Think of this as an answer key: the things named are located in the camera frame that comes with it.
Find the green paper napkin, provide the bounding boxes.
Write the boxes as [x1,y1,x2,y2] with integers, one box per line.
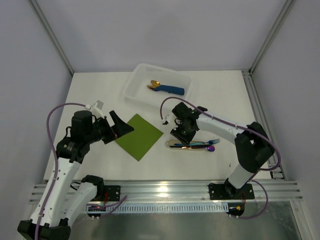
[115,114,164,162]

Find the iridescent blue fork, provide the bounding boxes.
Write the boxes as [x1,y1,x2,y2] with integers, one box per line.
[173,138,220,147]

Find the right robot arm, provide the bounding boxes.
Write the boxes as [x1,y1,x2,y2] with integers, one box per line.
[170,102,279,200]

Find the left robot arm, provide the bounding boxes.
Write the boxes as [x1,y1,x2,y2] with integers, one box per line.
[17,110,134,240]

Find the blue rolled napkin bundle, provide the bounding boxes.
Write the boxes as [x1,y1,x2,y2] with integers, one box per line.
[154,84,185,96]

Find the gold utensils in bundle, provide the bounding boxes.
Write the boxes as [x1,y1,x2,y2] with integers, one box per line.
[146,80,161,90]

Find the white plastic basket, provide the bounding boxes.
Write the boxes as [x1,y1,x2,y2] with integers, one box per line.
[123,63,199,107]

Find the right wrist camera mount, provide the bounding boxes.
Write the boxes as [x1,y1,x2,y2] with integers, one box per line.
[161,114,171,126]

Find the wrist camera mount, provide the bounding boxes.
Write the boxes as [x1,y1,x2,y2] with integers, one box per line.
[161,114,171,126]
[84,100,105,119]

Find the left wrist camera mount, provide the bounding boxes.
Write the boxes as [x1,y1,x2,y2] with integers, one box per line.
[84,100,105,119]

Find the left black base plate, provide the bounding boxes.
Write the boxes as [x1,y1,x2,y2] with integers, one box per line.
[100,185,121,202]

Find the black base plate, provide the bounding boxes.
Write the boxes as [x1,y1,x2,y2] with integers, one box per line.
[100,185,121,202]
[208,183,255,200]

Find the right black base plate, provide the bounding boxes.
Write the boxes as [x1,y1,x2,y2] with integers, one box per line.
[208,183,255,200]

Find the aluminium front rail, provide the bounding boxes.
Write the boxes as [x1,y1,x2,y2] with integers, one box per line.
[29,180,304,205]

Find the aluminium rail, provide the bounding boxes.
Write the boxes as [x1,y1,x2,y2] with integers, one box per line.
[241,69,287,181]
[29,180,304,205]

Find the white slotted cable duct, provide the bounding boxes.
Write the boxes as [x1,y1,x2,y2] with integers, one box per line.
[86,202,230,214]

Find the aluminium right side rail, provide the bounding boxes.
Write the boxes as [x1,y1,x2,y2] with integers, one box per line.
[241,69,287,181]

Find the left frame post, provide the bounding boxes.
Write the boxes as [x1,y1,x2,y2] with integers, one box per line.
[28,0,75,76]

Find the frame post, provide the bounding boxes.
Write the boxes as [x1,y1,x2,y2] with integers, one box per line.
[28,0,75,76]
[248,0,296,75]

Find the right frame post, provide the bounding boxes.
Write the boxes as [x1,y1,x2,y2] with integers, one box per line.
[248,0,296,75]

